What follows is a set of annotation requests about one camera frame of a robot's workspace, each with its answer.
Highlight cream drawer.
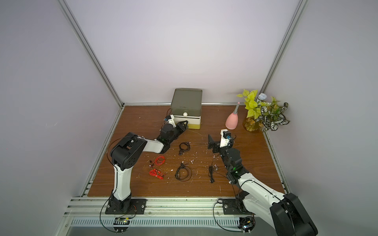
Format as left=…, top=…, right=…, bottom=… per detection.
left=174, top=116, right=201, bottom=124

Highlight olive green top drawer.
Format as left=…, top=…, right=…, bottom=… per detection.
left=171, top=107, right=202, bottom=117

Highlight black earphones top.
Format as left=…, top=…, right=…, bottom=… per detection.
left=179, top=142, right=191, bottom=155

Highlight black earphones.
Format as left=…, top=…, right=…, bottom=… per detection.
left=175, top=162, right=193, bottom=182
left=179, top=142, right=191, bottom=155
left=208, top=165, right=218, bottom=183

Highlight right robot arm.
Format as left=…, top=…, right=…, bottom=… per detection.
left=208, top=129, right=318, bottom=236

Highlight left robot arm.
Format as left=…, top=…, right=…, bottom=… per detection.
left=109, top=121, right=189, bottom=212

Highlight three-tier drawer cabinet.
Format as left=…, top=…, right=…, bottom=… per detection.
left=170, top=88, right=202, bottom=117

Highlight red earphones upper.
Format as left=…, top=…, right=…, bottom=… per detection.
left=150, top=155, right=165, bottom=168

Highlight red earphones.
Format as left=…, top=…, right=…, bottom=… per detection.
left=149, top=169, right=166, bottom=180
left=150, top=155, right=165, bottom=168

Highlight red earphones lower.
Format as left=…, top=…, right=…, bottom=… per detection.
left=149, top=169, right=166, bottom=180

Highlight pink vase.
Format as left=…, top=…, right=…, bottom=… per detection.
left=225, top=102, right=240, bottom=130

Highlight potted green plant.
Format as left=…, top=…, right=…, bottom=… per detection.
left=237, top=89, right=290, bottom=132

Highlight right controller board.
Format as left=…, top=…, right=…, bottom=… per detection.
left=238, top=216, right=256, bottom=234

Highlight controller board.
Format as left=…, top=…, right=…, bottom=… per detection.
left=238, top=216, right=256, bottom=234
left=113, top=217, right=131, bottom=234

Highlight left controller board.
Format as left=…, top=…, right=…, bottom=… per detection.
left=113, top=217, right=131, bottom=234

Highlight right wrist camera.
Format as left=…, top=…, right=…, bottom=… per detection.
left=220, top=129, right=233, bottom=148

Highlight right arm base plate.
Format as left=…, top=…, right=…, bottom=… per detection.
left=219, top=198, right=253, bottom=215

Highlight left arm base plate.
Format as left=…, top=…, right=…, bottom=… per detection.
left=105, top=198, right=147, bottom=215

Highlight aluminium mounting rail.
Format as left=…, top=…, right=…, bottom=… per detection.
left=64, top=197, right=243, bottom=217

